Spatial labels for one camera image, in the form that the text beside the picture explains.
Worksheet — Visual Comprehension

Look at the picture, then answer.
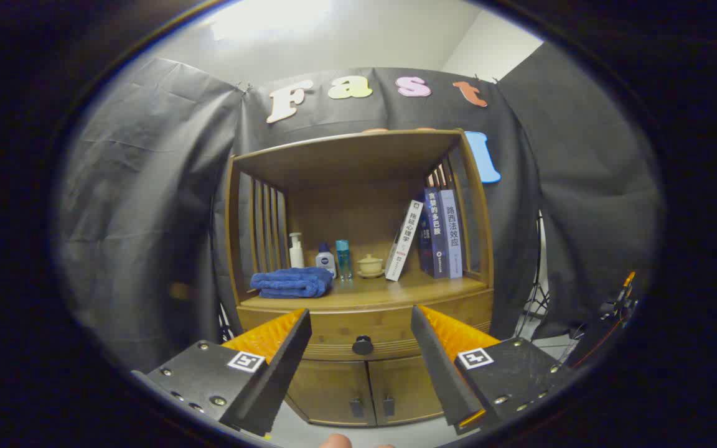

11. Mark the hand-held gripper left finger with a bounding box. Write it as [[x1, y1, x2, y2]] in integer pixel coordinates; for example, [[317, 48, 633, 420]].
[[131, 308, 312, 437]]

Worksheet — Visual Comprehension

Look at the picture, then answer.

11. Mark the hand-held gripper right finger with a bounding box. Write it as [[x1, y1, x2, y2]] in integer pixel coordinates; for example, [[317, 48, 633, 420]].
[[411, 305, 574, 435]]

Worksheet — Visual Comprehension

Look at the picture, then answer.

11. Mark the wooden drawer with black knob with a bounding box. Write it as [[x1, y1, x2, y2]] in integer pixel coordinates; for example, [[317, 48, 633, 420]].
[[237, 289, 495, 362]]

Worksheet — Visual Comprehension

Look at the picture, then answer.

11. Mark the wooden cabinet door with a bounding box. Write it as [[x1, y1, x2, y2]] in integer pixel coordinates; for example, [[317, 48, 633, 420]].
[[368, 356, 445, 425], [285, 361, 377, 427]]

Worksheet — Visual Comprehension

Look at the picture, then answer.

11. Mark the wooden countertop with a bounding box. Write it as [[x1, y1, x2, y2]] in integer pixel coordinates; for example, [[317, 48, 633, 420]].
[[240, 271, 490, 312]]

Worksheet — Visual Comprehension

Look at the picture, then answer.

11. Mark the wooden cabinet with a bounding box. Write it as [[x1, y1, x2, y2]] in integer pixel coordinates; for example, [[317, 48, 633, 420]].
[[225, 128, 496, 428]]

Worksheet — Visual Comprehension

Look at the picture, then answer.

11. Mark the blue folded towel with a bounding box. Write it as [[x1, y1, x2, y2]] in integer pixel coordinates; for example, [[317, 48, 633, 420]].
[[250, 268, 334, 299]]

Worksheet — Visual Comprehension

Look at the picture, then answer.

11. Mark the metal light stand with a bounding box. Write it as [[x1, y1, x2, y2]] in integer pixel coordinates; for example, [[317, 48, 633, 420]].
[[514, 212, 549, 340]]

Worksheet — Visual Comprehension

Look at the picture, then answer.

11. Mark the cream lidded teacup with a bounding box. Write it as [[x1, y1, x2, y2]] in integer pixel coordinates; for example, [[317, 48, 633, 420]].
[[357, 253, 385, 279]]

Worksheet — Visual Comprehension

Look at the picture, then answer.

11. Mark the white bottle with blue cap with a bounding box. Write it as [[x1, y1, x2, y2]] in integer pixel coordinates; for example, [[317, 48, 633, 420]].
[[315, 243, 337, 279]]

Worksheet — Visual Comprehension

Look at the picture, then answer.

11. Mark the white book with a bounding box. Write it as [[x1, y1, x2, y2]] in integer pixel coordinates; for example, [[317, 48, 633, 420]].
[[385, 199, 424, 282]]

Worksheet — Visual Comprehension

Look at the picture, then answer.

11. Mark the dark blue book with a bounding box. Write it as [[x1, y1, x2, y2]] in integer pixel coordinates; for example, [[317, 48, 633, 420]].
[[419, 187, 449, 279]]

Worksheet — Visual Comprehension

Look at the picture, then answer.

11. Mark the pale lavender book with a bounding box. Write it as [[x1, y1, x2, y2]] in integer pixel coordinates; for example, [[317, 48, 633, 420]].
[[438, 189, 464, 279]]

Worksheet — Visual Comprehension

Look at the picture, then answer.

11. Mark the clear blue bottle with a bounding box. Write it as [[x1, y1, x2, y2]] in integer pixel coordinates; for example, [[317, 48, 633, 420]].
[[335, 240, 354, 281]]

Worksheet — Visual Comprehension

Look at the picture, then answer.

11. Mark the black and orange device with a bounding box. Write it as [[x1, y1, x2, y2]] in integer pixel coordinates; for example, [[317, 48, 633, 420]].
[[598, 271, 639, 324]]

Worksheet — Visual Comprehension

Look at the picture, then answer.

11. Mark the red cable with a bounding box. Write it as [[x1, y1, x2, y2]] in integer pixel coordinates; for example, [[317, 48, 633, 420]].
[[573, 320, 622, 369]]

